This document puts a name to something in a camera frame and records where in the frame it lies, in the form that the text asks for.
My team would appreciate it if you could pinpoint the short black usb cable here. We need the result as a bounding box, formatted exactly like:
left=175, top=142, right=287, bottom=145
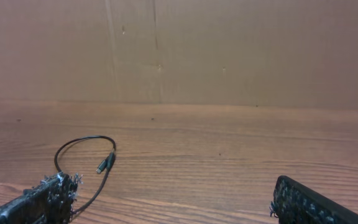
left=53, top=135, right=117, bottom=215

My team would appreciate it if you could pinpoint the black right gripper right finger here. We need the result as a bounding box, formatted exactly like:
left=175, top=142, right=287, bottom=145
left=269, top=175, right=358, bottom=224

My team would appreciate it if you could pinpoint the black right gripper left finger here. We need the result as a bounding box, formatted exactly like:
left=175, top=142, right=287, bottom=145
left=0, top=172, right=81, bottom=224

